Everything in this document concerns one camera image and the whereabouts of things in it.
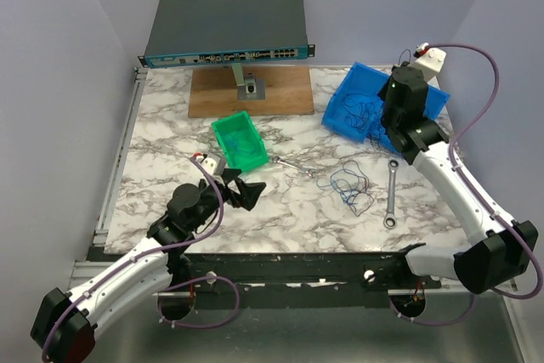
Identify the wooden base board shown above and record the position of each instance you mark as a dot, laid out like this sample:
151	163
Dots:
287	91

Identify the grey network switch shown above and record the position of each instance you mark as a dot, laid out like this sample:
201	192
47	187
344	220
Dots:
224	32

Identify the silver combination wrench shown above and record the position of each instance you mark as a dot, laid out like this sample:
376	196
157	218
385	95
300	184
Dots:
283	162

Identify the blue plastic bin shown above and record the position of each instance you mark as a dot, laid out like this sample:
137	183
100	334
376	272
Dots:
436	101
350	110

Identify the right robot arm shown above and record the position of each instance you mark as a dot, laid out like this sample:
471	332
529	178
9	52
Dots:
500	248

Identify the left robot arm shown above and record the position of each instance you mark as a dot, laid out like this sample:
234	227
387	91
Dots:
68	323

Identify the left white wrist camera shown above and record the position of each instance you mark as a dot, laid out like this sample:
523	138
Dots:
214	164

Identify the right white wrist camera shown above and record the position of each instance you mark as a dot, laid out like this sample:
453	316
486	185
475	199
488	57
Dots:
428	60

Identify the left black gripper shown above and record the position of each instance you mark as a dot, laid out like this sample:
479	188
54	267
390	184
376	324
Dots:
250	193

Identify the grey metal stand bracket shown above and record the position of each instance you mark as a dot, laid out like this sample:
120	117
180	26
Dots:
249	87

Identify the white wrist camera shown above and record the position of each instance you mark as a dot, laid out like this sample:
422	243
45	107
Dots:
214	164
428	60

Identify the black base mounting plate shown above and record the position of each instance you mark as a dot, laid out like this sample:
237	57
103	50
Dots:
295	280

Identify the left blue plastic bin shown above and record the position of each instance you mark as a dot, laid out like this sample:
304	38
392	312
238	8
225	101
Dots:
350	110

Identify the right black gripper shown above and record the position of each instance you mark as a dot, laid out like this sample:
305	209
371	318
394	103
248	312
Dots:
385	87

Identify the right blue plastic bin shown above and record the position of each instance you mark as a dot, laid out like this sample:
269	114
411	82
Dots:
436	101

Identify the green plastic bin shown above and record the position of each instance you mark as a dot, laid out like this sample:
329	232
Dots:
240	142

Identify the silver ratchet wrench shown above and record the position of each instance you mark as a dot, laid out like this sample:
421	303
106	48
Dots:
390	220

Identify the aluminium frame rail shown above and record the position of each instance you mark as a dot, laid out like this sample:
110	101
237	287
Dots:
85	270

